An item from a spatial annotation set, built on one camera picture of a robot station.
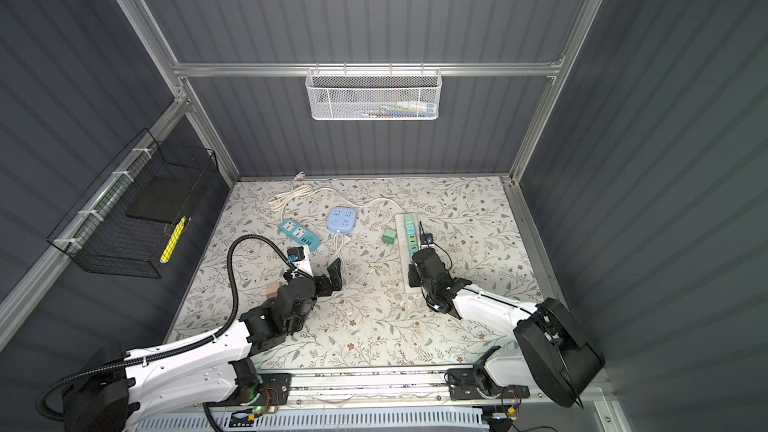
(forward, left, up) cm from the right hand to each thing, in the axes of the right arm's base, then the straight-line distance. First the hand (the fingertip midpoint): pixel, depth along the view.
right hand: (420, 264), depth 89 cm
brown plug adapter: (-7, +45, -3) cm, 45 cm away
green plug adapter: (+18, +3, 0) cm, 18 cm away
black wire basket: (-1, +73, +25) cm, 77 cm away
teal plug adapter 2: (+8, +2, +1) cm, 8 cm away
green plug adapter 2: (+13, +10, -4) cm, 17 cm away
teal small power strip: (+13, +40, -3) cm, 42 cm away
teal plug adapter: (+12, +3, +1) cm, 13 cm away
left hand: (-5, +26, +10) cm, 28 cm away
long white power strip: (+6, +5, -4) cm, 8 cm away
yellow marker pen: (-6, +60, +23) cm, 64 cm away
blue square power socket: (+19, +27, -3) cm, 33 cm away
